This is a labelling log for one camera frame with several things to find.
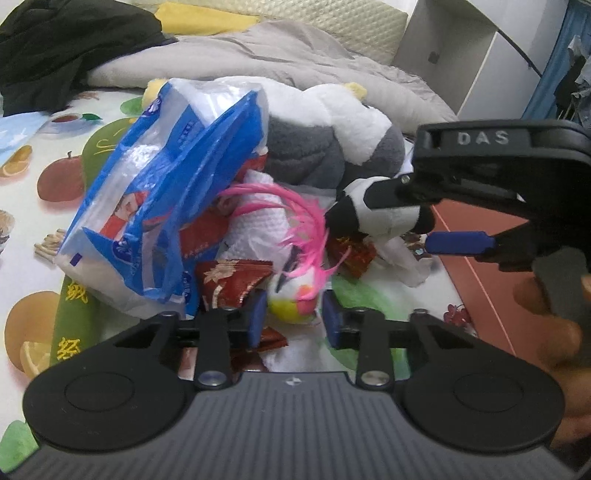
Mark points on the black and white plush toy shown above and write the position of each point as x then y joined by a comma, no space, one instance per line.
397,219

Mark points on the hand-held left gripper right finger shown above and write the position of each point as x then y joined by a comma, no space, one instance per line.
332,323

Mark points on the white crumpled plastic wrap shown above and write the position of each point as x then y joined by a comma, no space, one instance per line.
406,263

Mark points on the food printed bed sheet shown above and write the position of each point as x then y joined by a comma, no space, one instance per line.
27,221

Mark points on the white paper towel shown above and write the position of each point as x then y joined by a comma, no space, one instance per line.
258,221

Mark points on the blue and white plastic bag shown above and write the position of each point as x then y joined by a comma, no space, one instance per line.
152,184

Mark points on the red foil snack packet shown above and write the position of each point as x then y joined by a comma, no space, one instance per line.
353,254
203,240
270,341
226,281

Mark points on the pink feather ball toy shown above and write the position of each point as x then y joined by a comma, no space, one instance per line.
295,300

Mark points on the grey and white penguin plush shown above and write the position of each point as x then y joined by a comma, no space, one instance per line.
351,124

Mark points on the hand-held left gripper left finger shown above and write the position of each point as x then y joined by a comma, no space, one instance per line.
258,321

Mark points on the grey blanket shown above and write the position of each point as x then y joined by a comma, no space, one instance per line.
277,55

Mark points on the person's right hand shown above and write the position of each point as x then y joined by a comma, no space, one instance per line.
563,346

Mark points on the pink box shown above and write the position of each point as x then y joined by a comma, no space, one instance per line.
471,286

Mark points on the white cabinet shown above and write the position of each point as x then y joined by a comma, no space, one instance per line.
485,69

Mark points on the black clothing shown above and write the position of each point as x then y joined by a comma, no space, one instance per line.
69,46

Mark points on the dark hanging clothes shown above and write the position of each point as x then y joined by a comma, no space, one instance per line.
570,83

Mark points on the yellow pillow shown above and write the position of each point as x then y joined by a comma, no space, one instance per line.
198,21

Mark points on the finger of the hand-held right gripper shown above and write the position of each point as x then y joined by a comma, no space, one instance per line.
388,191
457,243

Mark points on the blue curtain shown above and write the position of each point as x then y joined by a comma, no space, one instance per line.
554,60

